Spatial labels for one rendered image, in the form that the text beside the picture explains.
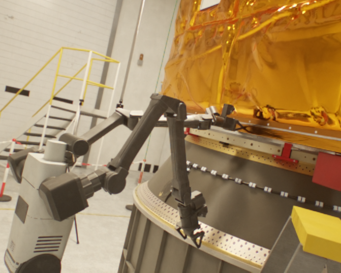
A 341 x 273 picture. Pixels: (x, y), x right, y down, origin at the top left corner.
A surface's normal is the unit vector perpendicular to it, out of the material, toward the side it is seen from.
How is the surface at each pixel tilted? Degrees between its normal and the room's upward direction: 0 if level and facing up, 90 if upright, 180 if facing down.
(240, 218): 62
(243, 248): 43
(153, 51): 90
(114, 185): 90
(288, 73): 90
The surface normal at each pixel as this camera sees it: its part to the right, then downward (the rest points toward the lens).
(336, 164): -0.87, -0.18
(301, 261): -0.21, -0.08
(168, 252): -0.73, -0.15
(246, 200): -0.35, -0.54
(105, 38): 0.46, 0.13
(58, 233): 0.55, 0.33
